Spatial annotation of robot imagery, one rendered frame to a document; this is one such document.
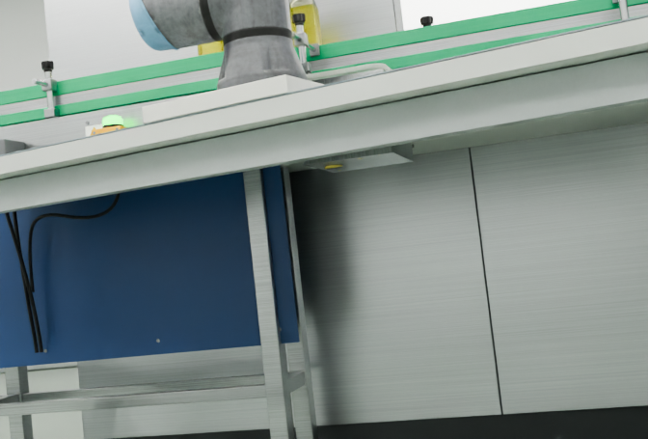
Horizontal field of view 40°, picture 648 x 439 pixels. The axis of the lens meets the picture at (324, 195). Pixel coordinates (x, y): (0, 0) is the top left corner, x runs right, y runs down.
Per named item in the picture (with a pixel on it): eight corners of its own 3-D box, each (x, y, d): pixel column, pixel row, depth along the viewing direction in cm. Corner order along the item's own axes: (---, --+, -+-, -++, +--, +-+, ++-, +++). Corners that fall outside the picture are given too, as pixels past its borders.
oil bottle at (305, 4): (328, 88, 203) (317, -4, 205) (321, 84, 198) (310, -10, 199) (304, 92, 205) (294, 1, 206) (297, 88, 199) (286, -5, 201)
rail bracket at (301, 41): (325, 80, 196) (318, 24, 197) (303, 67, 180) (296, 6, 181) (311, 82, 197) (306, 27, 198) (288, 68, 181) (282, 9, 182)
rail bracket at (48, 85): (63, 119, 202) (58, 61, 203) (44, 115, 195) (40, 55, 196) (47, 122, 203) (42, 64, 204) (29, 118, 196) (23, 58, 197)
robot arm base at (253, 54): (284, 79, 138) (278, 17, 139) (201, 96, 144) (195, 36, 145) (322, 93, 152) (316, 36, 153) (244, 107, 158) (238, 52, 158)
